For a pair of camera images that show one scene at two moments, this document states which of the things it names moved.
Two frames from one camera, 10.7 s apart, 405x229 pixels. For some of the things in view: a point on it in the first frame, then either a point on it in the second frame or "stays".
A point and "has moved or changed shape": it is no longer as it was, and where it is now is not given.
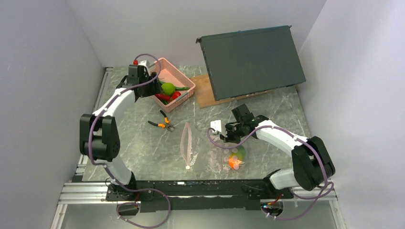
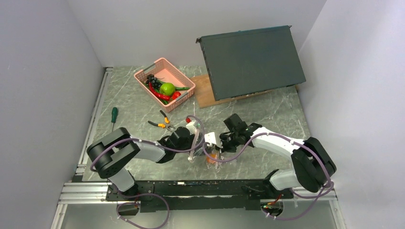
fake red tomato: [175, 95] stays
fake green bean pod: [181, 88] stays
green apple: [168, 88] stays
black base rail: [159, 195] stays
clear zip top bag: [213, 155] has moved or changed shape
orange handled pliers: [168, 126] stays
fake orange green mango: [237, 158] -> [214, 156]
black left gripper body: [151, 88] -> [188, 145]
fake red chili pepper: [162, 97] stays
